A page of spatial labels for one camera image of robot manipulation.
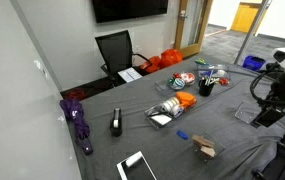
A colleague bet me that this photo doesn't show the gold ribbon spool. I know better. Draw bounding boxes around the gold ribbon spool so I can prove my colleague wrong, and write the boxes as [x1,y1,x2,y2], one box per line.
[160,96,180,113]

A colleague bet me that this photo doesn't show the blue recycling bin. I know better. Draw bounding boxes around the blue recycling bin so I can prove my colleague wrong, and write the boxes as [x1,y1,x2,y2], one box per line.
[241,54,267,72]

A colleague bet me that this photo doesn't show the yellow door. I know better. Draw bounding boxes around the yellow door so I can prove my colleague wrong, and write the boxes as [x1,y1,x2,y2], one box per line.
[230,2,265,34]

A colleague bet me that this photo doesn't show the white yarn spool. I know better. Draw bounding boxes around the white yarn spool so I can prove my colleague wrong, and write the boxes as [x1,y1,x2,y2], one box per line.
[171,103,185,118]

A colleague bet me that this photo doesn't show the white pen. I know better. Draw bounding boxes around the white pen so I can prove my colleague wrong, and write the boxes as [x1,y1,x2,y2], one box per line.
[206,69,214,86]

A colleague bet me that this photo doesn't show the green blue scissors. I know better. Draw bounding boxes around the green blue scissors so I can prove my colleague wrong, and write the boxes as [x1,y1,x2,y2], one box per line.
[194,58,210,67]

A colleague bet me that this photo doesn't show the grey tablecloth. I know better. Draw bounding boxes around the grey tablecloth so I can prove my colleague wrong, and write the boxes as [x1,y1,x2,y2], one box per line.
[66,52,285,180]

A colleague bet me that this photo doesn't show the printed paper sheet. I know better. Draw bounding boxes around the printed paper sheet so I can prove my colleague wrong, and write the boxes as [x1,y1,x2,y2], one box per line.
[117,67,143,84]

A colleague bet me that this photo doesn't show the white-framed tablet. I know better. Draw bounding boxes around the white-framed tablet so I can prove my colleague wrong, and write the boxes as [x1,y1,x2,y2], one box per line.
[116,150,158,180]

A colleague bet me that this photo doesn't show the orange strap roll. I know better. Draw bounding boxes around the orange strap roll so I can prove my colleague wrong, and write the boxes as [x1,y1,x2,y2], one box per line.
[175,91,198,110]

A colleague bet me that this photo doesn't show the clear three-slot organizer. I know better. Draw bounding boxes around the clear three-slot organizer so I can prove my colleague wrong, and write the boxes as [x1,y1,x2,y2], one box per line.
[196,63,234,88]

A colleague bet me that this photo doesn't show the teal ribbon spool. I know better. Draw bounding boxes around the teal ribbon spool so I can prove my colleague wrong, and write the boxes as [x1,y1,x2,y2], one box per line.
[168,77,186,91]

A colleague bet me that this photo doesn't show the white card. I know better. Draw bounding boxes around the white card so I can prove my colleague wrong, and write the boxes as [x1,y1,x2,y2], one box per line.
[150,114,173,127]

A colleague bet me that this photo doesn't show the metal door frame post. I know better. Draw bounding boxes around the metal door frame post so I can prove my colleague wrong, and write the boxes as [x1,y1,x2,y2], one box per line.
[233,0,273,66]

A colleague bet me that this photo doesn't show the wooden glass door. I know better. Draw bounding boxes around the wooden glass door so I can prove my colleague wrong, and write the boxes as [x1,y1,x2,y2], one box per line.
[173,0,214,59]

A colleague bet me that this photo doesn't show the red gift bow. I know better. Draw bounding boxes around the red gift bow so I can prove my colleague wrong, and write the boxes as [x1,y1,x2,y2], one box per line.
[218,77,230,86]

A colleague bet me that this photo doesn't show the small empty clear box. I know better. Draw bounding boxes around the small empty clear box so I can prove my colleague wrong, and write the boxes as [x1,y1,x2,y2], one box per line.
[234,100,263,125]

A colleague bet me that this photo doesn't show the clear box holding blocks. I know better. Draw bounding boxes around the clear box holding blocks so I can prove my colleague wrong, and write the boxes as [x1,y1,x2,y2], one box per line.
[191,131,226,164]

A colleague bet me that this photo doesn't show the purple folded umbrella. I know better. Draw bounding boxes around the purple folded umbrella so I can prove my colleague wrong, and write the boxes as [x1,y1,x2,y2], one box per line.
[59,98,95,156]

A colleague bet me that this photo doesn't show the red white ribbon spool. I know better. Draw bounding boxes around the red white ribbon spool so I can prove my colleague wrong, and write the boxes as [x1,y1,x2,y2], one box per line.
[180,72,196,86]

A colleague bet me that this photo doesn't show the black tape dispenser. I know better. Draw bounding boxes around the black tape dispenser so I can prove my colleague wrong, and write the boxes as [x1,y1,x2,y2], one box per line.
[109,107,123,138]

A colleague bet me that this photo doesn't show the small blue eraser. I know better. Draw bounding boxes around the small blue eraser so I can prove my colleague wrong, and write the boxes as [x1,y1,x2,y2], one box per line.
[176,129,189,141]

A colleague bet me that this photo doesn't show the orange plastic bag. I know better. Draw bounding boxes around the orange plastic bag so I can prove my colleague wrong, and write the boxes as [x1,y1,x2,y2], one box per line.
[159,48,184,69]
[139,55,163,75]

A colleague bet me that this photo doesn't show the clear shallow tray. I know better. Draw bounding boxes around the clear shallow tray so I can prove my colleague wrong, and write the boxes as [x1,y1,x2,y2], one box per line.
[155,72,197,97]

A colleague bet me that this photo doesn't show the black mug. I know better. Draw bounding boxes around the black mug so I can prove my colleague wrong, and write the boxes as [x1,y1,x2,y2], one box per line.
[198,77,215,98]

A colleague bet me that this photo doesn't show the black wall television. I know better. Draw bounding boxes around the black wall television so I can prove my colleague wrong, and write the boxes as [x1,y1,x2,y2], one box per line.
[91,0,170,24]

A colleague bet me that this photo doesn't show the black mesh office chair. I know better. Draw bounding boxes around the black mesh office chair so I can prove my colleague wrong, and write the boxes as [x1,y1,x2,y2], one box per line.
[94,29,153,89]

